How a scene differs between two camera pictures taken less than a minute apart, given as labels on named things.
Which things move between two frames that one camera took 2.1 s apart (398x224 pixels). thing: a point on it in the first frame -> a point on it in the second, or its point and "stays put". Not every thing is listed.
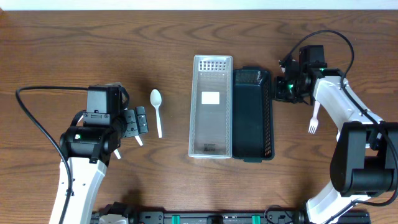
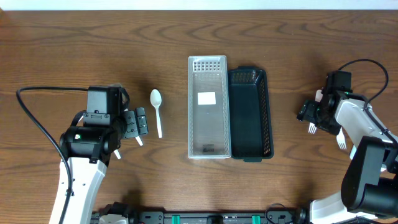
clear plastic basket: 211,116 stays put
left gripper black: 134,122 stays put
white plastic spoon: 156,96 stays put
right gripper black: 278,94 -> 306,112
